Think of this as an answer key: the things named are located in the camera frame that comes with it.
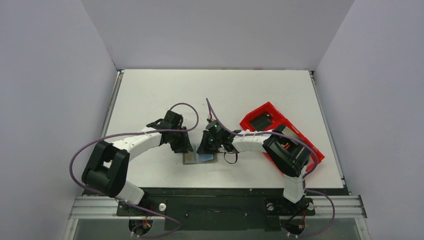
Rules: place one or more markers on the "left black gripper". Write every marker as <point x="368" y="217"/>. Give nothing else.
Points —
<point x="184" y="146"/>

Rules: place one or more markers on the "black wallet in tray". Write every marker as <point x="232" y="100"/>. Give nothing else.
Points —
<point x="261" y="122"/>

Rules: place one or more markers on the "gold striped credit card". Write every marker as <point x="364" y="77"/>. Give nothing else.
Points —
<point x="189" y="158"/>

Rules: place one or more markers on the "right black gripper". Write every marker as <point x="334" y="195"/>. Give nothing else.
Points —
<point x="207" y="144"/>

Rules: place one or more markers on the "red plastic tray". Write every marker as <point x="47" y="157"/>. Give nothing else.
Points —
<point x="289" y="130"/>

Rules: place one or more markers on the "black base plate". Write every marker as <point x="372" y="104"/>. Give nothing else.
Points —
<point x="207" y="209"/>

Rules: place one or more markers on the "grey card holder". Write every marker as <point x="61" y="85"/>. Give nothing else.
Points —
<point x="201" y="158"/>

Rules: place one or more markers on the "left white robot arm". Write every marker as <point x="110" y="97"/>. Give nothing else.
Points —
<point x="107" y="167"/>

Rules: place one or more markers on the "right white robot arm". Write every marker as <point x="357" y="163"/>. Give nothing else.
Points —
<point x="290" y="155"/>

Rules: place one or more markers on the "aluminium frame rail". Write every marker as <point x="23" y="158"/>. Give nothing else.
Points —
<point x="102" y="207"/>

